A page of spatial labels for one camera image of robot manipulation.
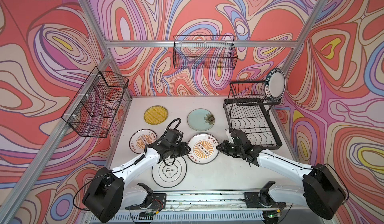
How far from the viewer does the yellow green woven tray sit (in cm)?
104

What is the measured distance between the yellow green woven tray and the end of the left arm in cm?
32

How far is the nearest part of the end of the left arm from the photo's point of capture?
0.61 metres
